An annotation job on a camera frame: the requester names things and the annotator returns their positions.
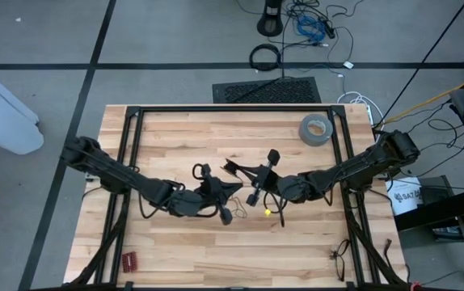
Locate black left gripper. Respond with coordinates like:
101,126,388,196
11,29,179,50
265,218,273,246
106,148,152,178
193,162,244,226

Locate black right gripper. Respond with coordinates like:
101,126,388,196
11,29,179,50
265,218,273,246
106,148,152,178
234,148,281,208

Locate black cord spool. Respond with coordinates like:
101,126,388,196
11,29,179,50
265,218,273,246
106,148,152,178
222,158,240,176

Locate thin black cord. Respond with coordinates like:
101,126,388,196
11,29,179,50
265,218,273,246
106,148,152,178
229,172,251,220

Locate black floor vent grate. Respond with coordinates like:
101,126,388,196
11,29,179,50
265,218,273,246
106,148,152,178
212,76,322,104

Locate red screw bit box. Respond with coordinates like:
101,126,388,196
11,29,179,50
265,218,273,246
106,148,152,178
121,251,139,274

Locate black floor stand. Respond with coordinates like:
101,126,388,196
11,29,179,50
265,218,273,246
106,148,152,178
256,0,285,38

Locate white printed paper sheet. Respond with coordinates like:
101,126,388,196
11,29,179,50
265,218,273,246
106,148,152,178
385,176,424,217

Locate black power strip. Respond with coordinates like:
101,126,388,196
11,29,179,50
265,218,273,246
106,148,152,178
319,18,336,40

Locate black table beam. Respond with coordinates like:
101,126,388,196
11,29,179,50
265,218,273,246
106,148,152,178
393,182,464,232

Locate black diagonal rig pole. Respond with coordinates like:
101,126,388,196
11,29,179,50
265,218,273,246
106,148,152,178
377,0,464,127

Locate white cylindrical bin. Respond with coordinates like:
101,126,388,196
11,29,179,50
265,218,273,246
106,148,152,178
0,56,45,156

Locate black cable with yellow tag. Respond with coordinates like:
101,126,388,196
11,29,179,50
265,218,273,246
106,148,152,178
263,190,286,229

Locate grey duct tape roll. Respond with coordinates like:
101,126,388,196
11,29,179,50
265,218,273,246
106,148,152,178
298,113,334,147

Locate black aluminium table frame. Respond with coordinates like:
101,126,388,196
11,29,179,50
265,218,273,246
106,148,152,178
65,103,411,291

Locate coiled black floor cable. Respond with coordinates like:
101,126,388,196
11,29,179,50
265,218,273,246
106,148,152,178
249,43,283,73

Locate small black cable loop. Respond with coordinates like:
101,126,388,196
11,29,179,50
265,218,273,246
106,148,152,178
330,238,351,282

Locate white floor cable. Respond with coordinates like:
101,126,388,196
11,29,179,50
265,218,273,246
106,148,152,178
336,91,385,127

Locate short black cable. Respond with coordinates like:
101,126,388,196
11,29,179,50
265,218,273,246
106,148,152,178
382,238,393,268

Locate blue coiled cable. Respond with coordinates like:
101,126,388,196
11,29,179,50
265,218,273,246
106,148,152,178
296,15,327,42

